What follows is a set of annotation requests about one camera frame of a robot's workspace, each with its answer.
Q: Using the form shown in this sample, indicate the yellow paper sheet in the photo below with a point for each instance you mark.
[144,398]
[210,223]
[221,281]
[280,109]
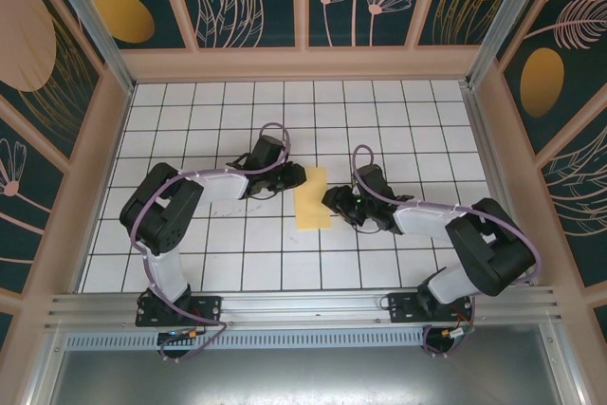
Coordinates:
[310,210]

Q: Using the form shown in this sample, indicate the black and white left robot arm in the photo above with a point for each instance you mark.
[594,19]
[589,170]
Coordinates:
[161,215]

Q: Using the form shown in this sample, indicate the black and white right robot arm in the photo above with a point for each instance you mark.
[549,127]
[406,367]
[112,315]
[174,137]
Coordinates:
[493,253]

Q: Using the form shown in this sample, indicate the grey metal sheet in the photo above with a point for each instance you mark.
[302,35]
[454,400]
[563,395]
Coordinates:
[303,376]

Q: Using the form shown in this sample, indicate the small circuit board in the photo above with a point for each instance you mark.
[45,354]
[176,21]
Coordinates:
[457,334]
[180,335]

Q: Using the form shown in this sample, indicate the teal panel with leaf outlines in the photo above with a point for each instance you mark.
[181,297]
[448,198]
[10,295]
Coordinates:
[578,206]

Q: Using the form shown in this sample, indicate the teal panel with orange oval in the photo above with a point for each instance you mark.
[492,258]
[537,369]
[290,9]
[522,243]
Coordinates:
[123,16]

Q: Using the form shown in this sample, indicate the teal panel with single flower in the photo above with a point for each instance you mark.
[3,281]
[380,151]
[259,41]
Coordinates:
[19,215]

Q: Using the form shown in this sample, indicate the teal panel with large pale circle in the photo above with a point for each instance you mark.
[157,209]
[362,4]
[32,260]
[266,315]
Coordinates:
[23,44]

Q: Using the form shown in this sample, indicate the teal panel with pink feather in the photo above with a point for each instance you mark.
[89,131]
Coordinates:
[578,6]

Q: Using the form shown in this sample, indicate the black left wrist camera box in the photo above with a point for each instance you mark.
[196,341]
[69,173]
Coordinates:
[266,151]

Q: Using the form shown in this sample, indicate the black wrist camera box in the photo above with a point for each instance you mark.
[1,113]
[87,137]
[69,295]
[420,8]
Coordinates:
[372,179]
[266,151]

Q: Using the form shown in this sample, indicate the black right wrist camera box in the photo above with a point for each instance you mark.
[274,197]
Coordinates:
[372,179]

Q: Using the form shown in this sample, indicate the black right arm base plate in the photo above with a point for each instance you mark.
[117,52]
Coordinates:
[403,310]

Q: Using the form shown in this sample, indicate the aluminium mounting rail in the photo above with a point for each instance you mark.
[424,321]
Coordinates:
[303,305]

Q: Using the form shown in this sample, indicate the aluminium side rail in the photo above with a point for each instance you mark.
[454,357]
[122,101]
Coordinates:
[493,177]

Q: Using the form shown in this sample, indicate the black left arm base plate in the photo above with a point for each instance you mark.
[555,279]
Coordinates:
[208,310]

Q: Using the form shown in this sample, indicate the teal panel, orange oval, pink frame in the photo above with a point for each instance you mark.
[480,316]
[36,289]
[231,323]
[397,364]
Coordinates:
[540,82]

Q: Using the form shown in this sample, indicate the aluminium corner post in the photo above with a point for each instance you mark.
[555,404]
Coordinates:
[502,11]
[95,30]

